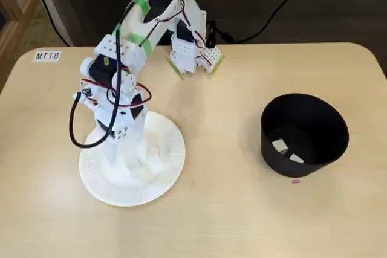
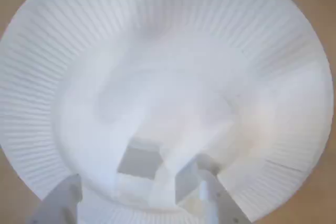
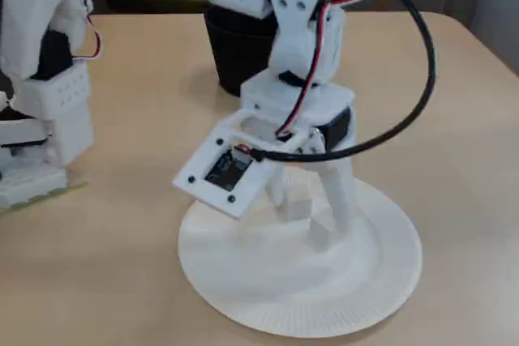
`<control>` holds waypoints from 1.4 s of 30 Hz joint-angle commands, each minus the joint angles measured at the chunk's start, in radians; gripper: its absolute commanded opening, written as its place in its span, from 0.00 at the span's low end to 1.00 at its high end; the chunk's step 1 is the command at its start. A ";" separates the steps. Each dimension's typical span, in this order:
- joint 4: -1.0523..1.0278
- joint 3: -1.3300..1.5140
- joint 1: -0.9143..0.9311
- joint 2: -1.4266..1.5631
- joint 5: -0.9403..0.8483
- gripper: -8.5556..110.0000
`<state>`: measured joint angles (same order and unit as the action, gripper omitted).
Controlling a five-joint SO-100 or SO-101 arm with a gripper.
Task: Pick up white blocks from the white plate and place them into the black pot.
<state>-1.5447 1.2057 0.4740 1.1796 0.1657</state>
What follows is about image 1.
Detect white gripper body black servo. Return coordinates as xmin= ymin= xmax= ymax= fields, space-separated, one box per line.
xmin=92 ymin=87 xmax=149 ymax=143

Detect white hinged gripper finger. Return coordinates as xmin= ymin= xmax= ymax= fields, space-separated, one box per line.
xmin=105 ymin=138 xmax=128 ymax=177

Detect white fixed gripper finger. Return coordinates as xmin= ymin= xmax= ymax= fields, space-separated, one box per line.
xmin=128 ymin=132 xmax=148 ymax=174

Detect white paper plate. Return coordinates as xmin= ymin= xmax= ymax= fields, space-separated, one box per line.
xmin=78 ymin=110 xmax=186 ymax=208

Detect black pot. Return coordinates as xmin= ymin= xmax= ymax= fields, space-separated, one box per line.
xmin=260 ymin=92 xmax=350 ymax=179

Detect green base mat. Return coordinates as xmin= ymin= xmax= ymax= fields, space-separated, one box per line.
xmin=165 ymin=54 xmax=226 ymax=81

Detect white MT18 label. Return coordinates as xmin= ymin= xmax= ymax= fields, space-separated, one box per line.
xmin=32 ymin=50 xmax=62 ymax=63

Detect white furniture panel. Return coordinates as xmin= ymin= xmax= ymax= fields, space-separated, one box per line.
xmin=28 ymin=0 xmax=75 ymax=48

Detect wooden shelf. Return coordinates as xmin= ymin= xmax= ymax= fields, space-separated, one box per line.
xmin=0 ymin=0 xmax=42 ymax=89

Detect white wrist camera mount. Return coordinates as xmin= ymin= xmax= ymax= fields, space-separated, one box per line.
xmin=71 ymin=87 xmax=99 ymax=111

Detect black power cable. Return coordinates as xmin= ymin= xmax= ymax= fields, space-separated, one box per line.
xmin=207 ymin=0 xmax=303 ymax=48

